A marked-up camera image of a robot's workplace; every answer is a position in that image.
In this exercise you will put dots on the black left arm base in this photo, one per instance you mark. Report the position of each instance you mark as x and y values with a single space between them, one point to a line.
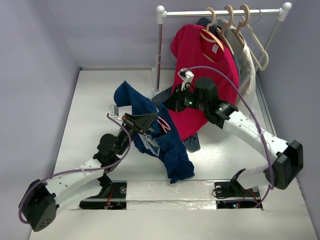
112 196

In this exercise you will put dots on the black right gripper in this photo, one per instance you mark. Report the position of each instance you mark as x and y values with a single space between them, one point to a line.
179 100

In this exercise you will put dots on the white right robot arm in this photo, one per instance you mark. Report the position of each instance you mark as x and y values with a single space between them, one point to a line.
284 159

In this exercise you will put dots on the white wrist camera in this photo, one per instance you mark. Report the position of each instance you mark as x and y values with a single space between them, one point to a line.
187 77
113 112

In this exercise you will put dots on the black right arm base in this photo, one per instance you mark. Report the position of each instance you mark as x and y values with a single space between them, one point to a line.
231 195

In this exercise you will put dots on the white metal clothes rack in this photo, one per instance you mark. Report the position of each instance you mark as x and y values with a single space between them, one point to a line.
224 19

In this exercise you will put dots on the wooden hanger with white shirt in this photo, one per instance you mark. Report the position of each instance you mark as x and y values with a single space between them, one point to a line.
242 24

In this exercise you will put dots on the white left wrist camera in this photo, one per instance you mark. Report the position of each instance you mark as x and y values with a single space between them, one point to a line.
113 112

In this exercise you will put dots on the white t shirt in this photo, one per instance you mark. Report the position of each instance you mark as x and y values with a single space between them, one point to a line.
245 65

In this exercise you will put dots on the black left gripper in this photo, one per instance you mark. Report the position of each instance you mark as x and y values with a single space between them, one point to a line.
141 123

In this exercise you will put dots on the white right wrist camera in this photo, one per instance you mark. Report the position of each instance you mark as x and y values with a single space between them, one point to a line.
187 77

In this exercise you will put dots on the red t shirt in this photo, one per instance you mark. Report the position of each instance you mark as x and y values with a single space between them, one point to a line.
202 62

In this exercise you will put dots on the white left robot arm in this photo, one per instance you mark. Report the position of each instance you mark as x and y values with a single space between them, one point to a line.
45 198

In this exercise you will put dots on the wooden hanger with red shirt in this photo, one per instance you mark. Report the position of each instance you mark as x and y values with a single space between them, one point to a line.
207 35

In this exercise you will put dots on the pink wire hanger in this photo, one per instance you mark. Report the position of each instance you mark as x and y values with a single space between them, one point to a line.
164 125

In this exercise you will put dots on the grey blue t shirt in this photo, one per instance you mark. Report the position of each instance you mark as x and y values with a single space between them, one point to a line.
192 145

